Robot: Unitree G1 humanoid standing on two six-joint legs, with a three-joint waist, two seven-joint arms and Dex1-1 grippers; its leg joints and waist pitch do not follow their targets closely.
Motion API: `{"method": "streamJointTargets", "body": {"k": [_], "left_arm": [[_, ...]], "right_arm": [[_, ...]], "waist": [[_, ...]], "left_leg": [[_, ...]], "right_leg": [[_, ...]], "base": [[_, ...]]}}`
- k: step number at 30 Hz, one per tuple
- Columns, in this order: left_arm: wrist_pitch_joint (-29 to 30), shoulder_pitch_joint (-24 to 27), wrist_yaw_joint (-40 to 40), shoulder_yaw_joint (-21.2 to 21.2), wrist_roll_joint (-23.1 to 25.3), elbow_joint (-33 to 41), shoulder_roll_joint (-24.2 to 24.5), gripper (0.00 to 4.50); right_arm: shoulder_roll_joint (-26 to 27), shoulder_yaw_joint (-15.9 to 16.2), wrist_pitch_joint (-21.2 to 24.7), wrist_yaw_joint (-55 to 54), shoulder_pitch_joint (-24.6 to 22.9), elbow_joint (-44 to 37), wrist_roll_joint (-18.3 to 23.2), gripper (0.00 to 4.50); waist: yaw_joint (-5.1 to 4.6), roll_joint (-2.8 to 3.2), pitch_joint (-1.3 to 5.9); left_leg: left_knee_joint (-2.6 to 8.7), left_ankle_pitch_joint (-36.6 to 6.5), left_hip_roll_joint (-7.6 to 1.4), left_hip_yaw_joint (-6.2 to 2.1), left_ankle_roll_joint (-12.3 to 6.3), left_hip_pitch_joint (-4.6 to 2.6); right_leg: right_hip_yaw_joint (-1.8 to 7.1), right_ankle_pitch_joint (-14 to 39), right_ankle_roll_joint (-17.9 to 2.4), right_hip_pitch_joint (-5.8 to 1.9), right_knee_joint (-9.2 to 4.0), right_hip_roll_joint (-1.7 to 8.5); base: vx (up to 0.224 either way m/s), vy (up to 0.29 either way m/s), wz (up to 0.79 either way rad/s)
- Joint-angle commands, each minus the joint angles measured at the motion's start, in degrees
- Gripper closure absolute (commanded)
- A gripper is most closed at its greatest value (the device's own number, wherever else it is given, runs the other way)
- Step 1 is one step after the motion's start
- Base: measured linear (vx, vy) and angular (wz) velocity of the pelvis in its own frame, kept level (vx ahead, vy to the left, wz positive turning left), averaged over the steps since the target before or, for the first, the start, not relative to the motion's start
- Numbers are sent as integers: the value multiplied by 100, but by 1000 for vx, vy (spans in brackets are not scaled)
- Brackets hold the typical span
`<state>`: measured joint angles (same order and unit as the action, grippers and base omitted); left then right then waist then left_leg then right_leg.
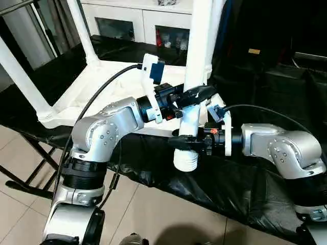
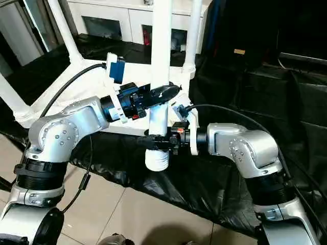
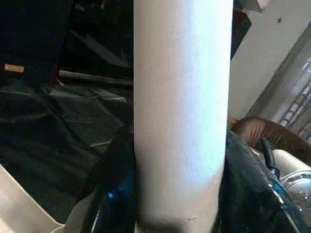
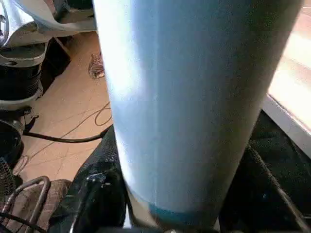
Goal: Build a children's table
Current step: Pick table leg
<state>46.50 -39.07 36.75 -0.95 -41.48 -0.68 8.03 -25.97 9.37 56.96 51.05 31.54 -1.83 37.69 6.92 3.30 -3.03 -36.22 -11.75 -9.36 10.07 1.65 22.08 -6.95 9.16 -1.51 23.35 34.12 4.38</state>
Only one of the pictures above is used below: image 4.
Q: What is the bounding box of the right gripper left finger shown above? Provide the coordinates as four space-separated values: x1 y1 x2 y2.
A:
65 125 134 233

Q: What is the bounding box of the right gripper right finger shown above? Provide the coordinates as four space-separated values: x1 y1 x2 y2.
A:
218 145 307 233

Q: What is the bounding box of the white plastic table leg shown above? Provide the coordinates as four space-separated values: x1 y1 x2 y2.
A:
92 0 306 230

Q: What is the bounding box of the brown checked cloth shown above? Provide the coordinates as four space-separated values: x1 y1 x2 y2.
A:
0 178 73 233

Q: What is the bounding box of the grey bent metal tube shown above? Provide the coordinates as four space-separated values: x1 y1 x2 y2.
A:
4 176 52 219

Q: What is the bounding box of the black work mat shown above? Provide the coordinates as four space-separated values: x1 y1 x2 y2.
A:
250 109 311 175

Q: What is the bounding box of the black round mesh object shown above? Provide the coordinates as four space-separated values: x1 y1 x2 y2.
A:
0 120 24 195

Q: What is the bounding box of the clear crumpled wrapper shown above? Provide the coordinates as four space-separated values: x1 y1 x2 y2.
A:
87 52 104 79

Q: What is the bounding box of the thick black floor cable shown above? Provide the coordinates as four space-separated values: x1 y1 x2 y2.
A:
23 128 110 144

